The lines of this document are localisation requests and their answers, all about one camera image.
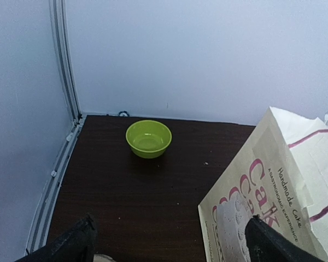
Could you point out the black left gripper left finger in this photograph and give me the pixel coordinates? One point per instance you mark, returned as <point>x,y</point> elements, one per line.
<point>75,244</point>

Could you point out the white pink paper bag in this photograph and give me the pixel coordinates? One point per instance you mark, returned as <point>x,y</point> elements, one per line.
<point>280,175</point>

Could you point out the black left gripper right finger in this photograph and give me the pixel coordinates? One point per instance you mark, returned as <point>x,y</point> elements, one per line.
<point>266,244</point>

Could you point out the aluminium frame post left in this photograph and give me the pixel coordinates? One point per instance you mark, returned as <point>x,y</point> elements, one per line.
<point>38,233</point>

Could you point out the green plastic bowl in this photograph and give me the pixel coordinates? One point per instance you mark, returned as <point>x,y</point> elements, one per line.
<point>148,139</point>

